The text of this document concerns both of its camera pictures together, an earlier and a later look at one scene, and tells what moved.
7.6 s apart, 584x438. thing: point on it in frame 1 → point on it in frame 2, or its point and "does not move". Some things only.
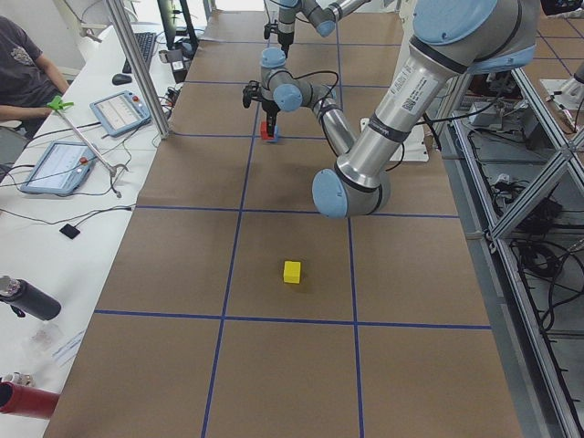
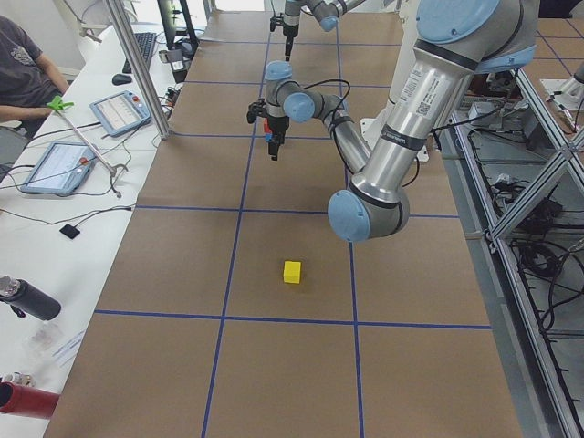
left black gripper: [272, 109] → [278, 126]
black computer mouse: [121, 79] does not move
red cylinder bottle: [26, 401] does not move
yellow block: [292, 272] does not move
